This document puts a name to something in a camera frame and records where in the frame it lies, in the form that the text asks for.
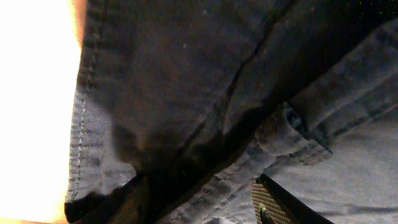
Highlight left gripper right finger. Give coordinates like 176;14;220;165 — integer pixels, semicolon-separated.
251;174;333;224

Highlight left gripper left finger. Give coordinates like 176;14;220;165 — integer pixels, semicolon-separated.
80;175;149;224

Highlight navy blue shorts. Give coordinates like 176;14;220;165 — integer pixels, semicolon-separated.
65;0;397;223

